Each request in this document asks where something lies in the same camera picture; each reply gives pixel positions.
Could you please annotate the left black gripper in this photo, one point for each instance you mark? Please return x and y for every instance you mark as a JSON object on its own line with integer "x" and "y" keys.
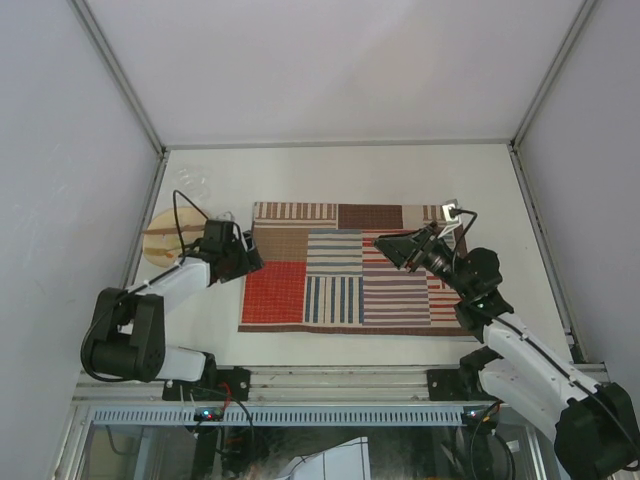
{"x": 250, "y": 261}

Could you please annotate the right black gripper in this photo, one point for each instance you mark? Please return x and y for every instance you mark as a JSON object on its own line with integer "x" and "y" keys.
{"x": 411, "y": 247}

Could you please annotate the patchwork striped placemat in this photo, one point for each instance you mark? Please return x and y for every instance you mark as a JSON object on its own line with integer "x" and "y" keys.
{"x": 322, "y": 273}

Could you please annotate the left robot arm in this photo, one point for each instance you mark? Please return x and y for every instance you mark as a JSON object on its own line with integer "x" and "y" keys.
{"x": 126, "y": 340}

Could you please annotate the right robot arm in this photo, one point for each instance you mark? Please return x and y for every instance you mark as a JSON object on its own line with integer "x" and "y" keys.
{"x": 592, "y": 426}

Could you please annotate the round wooden plate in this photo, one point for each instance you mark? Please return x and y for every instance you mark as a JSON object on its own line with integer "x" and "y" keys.
{"x": 164, "y": 250}

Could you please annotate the brown wooden knife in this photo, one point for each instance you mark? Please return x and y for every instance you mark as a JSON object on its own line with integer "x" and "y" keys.
{"x": 173, "y": 230}

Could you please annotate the clear glass cup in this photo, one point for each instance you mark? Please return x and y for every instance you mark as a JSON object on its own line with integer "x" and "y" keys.
{"x": 193, "y": 182}

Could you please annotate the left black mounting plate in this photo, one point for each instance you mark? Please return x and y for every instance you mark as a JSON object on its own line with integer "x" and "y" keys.
{"x": 231, "y": 384}

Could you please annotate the black mounting plate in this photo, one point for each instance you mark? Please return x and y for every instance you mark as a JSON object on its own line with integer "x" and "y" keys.
{"x": 231, "y": 384}
{"x": 445, "y": 385}

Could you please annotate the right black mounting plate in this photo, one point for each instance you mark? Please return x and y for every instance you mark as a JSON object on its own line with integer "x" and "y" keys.
{"x": 445, "y": 385}

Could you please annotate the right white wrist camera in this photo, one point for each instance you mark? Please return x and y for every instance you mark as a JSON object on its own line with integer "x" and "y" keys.
{"x": 450, "y": 212}

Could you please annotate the aluminium front rail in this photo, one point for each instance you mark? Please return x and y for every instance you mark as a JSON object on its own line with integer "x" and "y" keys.
{"x": 288, "y": 384}

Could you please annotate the perforated blue cable tray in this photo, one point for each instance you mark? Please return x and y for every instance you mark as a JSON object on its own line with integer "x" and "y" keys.
{"x": 282, "y": 416}

